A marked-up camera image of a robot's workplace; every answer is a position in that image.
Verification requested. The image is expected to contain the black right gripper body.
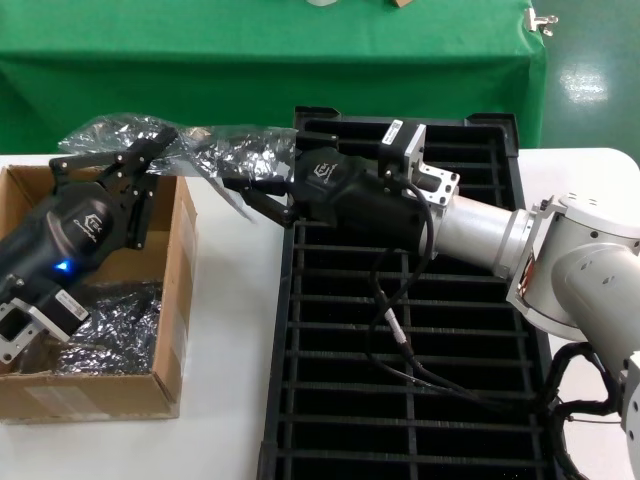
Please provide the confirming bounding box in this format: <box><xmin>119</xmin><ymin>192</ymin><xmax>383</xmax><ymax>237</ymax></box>
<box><xmin>292</xmin><ymin>149</ymin><xmax>441</xmax><ymax>256</ymax></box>

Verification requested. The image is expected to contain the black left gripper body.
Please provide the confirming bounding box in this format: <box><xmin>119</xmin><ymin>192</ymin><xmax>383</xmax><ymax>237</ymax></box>
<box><xmin>0</xmin><ymin>182</ymin><xmax>130</xmax><ymax>306</ymax></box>

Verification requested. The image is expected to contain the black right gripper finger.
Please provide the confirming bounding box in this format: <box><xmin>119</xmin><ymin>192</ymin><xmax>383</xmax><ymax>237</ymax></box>
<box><xmin>294</xmin><ymin>130</ymin><xmax>341</xmax><ymax>154</ymax></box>
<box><xmin>222</xmin><ymin>177</ymin><xmax>296</xmax><ymax>229</ymax></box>

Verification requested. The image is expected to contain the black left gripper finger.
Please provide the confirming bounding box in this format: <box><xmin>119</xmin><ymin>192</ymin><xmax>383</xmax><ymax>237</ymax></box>
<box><xmin>49</xmin><ymin>128</ymin><xmax>179</xmax><ymax>184</ymax></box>
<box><xmin>119</xmin><ymin>147</ymin><xmax>169</xmax><ymax>249</ymax></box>

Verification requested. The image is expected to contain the clear antistatic packaging bag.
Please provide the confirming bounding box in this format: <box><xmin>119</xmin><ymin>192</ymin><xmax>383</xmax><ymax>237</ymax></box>
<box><xmin>57</xmin><ymin>113</ymin><xmax>301</xmax><ymax>224</ymax></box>

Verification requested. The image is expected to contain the pile of bagged graphics cards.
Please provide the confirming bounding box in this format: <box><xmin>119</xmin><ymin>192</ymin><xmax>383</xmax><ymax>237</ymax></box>
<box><xmin>19</xmin><ymin>279</ymin><xmax>164</xmax><ymax>376</ymax></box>

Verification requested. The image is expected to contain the black slotted plastic container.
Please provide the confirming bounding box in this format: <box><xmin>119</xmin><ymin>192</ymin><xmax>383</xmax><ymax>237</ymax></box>
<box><xmin>255</xmin><ymin>104</ymin><xmax>576</xmax><ymax>480</ymax></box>

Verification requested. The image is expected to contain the large open brown cardboard box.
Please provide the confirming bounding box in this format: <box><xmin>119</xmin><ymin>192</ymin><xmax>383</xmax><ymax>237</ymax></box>
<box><xmin>0</xmin><ymin>164</ymin><xmax>200</xmax><ymax>425</ymax></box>

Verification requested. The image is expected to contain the green tablecloth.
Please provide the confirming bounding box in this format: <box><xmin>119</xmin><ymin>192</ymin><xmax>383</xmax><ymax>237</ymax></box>
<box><xmin>0</xmin><ymin>0</ymin><xmax>546</xmax><ymax>156</ymax></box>

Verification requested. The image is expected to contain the metal binder clip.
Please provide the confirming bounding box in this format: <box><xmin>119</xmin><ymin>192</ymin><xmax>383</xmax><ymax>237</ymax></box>
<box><xmin>524</xmin><ymin>7</ymin><xmax>560</xmax><ymax>37</ymax></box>

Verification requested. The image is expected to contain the silver right wrist camera unit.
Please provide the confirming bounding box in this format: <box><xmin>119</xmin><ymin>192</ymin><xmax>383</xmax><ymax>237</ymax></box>
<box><xmin>378</xmin><ymin>118</ymin><xmax>461</xmax><ymax>207</ymax></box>

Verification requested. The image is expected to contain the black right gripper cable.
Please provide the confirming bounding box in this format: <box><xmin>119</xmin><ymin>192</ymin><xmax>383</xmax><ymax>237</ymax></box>
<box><xmin>363</xmin><ymin>180</ymin><xmax>551</xmax><ymax>416</ymax></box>

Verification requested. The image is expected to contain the black corrugated cable harness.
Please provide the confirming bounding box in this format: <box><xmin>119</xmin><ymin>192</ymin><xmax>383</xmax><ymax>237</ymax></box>
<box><xmin>547</xmin><ymin>342</ymin><xmax>626</xmax><ymax>480</ymax></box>

